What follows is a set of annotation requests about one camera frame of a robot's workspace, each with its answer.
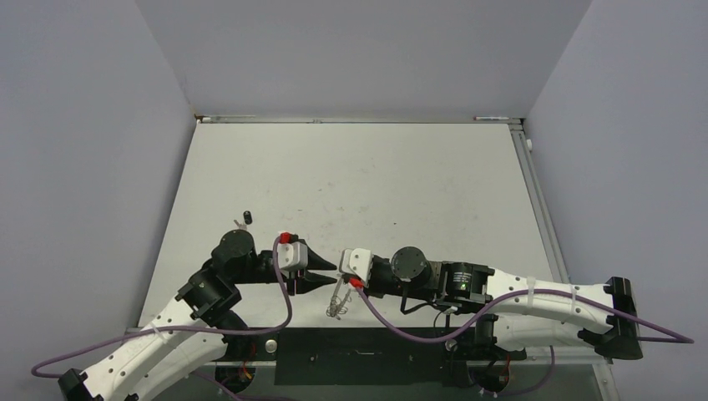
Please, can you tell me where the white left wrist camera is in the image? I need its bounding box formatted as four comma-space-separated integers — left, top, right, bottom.
275, 231, 308, 272

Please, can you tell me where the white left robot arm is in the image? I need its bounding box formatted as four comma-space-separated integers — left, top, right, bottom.
58, 229, 336, 400

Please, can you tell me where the aluminium rear rail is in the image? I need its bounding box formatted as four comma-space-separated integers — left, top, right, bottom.
195, 115, 523, 125

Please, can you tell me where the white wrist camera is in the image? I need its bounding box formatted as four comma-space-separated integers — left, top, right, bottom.
338, 248, 373, 285
275, 231, 308, 272

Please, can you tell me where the metal disc with keyrings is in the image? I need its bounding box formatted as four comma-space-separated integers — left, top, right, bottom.
326, 277, 351, 320

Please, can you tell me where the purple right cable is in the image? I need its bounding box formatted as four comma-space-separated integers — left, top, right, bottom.
349, 278, 695, 345

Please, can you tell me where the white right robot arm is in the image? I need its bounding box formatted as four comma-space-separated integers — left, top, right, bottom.
338, 246, 643, 360

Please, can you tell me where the pen on rear rail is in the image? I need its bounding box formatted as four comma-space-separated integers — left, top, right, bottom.
473, 116, 511, 123

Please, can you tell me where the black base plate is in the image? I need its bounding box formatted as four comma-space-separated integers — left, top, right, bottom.
215, 327, 527, 392

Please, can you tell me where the aluminium rail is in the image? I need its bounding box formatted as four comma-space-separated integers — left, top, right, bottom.
509, 119, 569, 282
195, 115, 523, 125

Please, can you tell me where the aluminium right rail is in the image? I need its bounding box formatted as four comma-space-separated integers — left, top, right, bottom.
509, 119, 569, 282

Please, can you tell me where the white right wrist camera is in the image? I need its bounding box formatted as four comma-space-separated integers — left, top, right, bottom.
338, 248, 373, 285

